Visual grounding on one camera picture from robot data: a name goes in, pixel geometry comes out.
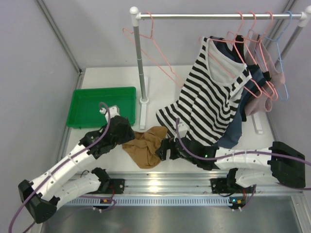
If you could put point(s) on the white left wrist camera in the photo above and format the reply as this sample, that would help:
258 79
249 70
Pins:
114 111

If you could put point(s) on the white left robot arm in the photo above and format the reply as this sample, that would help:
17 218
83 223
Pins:
46 194

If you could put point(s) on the metal clothes rack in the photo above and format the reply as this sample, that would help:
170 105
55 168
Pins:
303 18

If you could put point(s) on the green plastic tray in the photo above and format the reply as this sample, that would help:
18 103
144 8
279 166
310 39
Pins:
84 111

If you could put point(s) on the black white striped tank top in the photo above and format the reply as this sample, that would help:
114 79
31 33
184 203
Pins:
210 96

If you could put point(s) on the navy blue tank top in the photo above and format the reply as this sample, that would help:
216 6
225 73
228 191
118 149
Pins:
234 130

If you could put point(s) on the pink hanger with striped top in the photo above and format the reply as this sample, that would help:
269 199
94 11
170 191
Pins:
233 48

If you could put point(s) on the dusty pink tank top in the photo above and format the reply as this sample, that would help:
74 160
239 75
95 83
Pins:
262 104

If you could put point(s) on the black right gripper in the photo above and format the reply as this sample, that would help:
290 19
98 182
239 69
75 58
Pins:
162 152

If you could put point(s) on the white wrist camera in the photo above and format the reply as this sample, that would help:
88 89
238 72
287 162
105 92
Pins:
182 129
114 111

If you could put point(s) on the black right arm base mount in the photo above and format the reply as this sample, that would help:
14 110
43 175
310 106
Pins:
224 186

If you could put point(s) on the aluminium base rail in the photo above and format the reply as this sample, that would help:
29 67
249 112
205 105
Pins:
160 189

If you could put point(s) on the tan tank top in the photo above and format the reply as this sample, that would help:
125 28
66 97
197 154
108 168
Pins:
142 149

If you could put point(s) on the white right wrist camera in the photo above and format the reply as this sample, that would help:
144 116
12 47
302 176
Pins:
182 129

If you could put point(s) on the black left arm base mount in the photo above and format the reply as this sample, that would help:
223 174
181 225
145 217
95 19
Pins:
115 186

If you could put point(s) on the pink hanger with navy top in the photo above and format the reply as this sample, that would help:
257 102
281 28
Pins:
255 71

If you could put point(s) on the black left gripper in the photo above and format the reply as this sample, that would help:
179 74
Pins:
124 129

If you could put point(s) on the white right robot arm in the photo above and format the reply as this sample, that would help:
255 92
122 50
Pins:
278 163

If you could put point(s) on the light blue wire hanger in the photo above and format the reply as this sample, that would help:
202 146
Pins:
276 75

